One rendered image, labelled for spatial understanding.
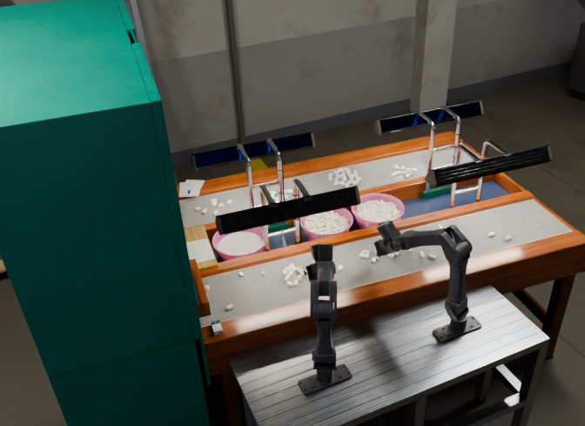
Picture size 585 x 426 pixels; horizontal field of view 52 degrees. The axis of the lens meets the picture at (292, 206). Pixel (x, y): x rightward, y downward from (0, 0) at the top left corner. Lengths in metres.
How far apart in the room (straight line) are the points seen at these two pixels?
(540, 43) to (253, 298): 4.87
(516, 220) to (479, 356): 0.88
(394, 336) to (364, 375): 0.24
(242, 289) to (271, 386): 0.49
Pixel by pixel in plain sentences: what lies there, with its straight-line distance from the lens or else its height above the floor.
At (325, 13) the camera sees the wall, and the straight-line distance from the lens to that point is 5.21.
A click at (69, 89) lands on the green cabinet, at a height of 1.79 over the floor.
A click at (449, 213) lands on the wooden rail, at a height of 0.76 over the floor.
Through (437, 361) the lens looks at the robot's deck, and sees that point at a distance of 2.45.
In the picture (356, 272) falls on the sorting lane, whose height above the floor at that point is 0.74.
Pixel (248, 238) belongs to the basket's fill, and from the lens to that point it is 2.94.
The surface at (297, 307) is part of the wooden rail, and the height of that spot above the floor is 0.77.
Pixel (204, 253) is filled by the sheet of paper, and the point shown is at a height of 0.78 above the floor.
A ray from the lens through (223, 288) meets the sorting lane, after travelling 2.65.
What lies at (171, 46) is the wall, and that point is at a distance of 4.82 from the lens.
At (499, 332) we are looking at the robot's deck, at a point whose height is 0.67.
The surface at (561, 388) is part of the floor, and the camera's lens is 3.40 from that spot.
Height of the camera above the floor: 2.46
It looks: 33 degrees down
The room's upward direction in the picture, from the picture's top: 3 degrees counter-clockwise
